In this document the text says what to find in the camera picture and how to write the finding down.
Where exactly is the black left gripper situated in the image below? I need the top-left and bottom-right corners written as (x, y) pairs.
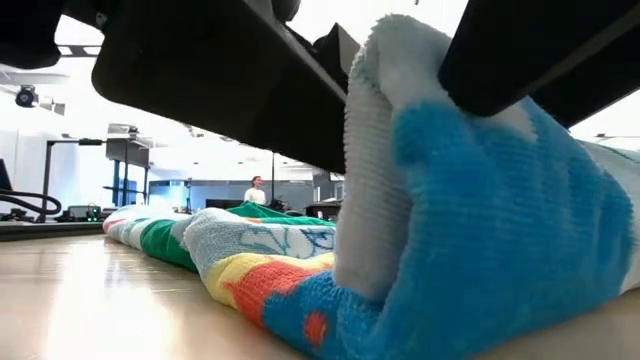
top-left (0, 0), bottom-right (119, 70)

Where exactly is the green dinosaur print towel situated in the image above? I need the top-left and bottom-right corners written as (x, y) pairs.
top-left (102, 13), bottom-right (640, 360)

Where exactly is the person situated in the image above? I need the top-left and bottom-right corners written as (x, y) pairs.
top-left (243, 175), bottom-right (268, 206)

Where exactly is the black desk box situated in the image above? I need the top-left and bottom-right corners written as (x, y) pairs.
top-left (205, 198), bottom-right (246, 210)

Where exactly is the black angled screen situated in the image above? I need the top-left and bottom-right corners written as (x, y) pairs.
top-left (0, 158), bottom-right (14, 194)

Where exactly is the black device with green lights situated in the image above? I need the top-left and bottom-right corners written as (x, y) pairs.
top-left (59, 203), bottom-right (105, 223)

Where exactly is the black overhead light rail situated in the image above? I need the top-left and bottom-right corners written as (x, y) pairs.
top-left (57, 44), bottom-right (104, 57)

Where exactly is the black ceiling camera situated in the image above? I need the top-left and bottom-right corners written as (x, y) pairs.
top-left (13, 84), bottom-right (40, 110)

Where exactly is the black metal frame stand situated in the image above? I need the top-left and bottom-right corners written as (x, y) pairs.
top-left (38, 138), bottom-right (106, 224)

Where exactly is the black looped hose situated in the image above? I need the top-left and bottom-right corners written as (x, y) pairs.
top-left (0, 189), bottom-right (64, 217)

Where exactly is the black aluminium table frame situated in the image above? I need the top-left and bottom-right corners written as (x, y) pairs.
top-left (0, 221), bottom-right (106, 243)

